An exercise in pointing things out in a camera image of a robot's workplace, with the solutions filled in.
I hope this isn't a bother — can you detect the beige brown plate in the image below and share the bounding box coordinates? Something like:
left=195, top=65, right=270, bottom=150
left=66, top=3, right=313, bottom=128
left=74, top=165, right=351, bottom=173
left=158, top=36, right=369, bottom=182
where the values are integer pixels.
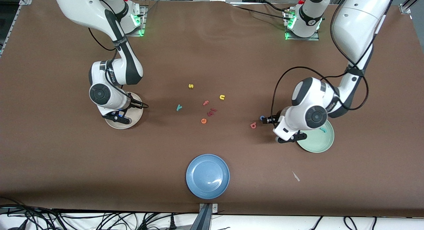
left=105, top=92, right=144, bottom=129

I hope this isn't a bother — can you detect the light green plate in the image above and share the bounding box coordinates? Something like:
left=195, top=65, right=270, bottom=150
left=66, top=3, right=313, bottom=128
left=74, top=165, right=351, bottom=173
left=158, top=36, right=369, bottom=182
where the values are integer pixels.
left=296, top=119, right=335, bottom=153

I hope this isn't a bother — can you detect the blue plate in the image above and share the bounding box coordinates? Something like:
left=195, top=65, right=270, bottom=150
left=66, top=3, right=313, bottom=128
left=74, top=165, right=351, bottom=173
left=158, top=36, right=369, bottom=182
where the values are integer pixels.
left=186, top=154, right=230, bottom=200

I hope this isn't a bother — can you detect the brown paper table cover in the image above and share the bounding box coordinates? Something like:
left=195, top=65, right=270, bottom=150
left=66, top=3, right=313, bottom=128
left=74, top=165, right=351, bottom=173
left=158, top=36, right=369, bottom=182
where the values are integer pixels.
left=0, top=0, right=424, bottom=218

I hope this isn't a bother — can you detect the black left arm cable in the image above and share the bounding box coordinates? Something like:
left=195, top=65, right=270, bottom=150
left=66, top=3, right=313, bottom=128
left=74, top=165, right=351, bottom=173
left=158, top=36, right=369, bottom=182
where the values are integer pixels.
left=270, top=0, right=391, bottom=118

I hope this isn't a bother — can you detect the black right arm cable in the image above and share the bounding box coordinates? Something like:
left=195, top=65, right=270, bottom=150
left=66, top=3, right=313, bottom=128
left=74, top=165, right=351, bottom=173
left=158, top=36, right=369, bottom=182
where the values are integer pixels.
left=88, top=26, right=133, bottom=105

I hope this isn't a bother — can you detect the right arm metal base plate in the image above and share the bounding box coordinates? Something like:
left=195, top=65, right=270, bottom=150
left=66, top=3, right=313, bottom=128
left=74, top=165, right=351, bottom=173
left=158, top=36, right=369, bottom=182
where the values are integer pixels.
left=111, top=5, right=146, bottom=37

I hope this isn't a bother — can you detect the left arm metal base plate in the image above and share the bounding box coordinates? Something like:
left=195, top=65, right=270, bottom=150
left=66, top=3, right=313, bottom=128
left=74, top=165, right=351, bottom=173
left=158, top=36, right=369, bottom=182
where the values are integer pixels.
left=284, top=8, right=320, bottom=41

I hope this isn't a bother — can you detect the black cable to arm base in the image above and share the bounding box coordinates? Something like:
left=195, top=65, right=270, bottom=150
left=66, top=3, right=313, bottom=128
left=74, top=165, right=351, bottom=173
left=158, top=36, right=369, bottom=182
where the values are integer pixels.
left=232, top=1, right=290, bottom=19

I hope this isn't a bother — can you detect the aluminium bracket profile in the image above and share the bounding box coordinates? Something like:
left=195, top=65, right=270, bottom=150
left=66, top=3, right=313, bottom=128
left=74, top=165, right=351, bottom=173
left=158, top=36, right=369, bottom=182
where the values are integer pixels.
left=198, top=203, right=219, bottom=230

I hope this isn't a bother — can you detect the aluminium frame profile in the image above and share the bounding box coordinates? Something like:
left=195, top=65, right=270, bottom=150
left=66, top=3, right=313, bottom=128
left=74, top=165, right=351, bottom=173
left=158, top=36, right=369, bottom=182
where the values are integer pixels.
left=0, top=0, right=33, bottom=57
left=399, top=0, right=424, bottom=15

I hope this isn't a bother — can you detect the black cable tangle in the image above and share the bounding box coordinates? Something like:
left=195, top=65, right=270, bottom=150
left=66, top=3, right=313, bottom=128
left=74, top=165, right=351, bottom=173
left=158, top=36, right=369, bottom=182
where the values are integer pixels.
left=0, top=197, right=199, bottom=230

